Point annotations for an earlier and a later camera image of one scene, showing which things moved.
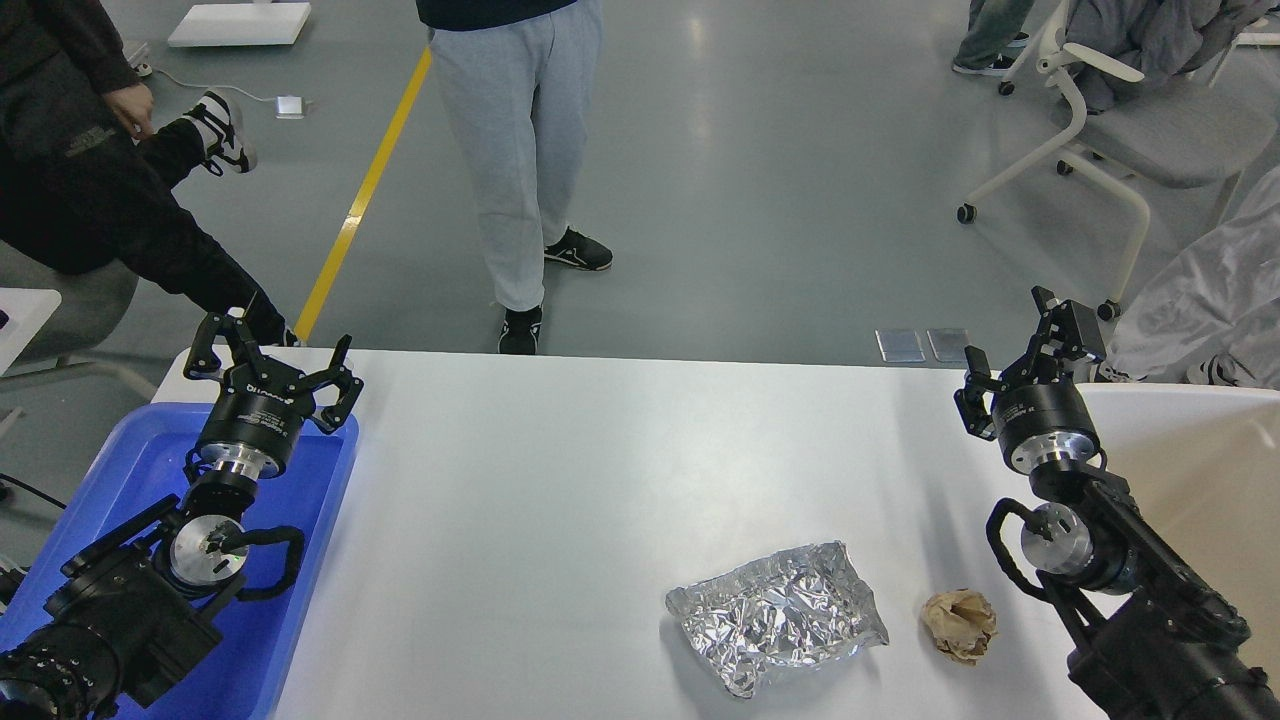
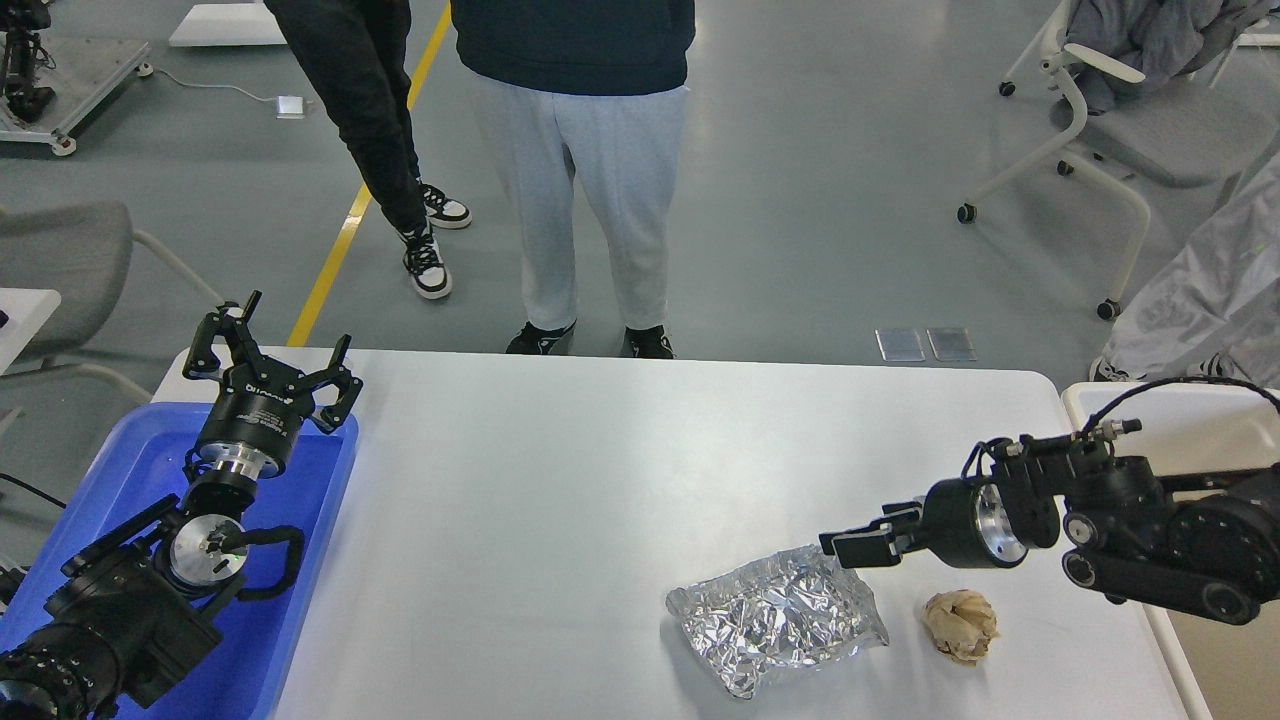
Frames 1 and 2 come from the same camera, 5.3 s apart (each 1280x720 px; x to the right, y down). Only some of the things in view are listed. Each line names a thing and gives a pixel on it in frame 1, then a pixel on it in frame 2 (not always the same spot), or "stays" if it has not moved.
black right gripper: (1038, 412) to (966, 523)
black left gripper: (261, 408) stays
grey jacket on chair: (1157, 39) stays
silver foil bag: (804, 608) stays
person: (86, 180) to (356, 57)
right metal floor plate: (947, 347) stays
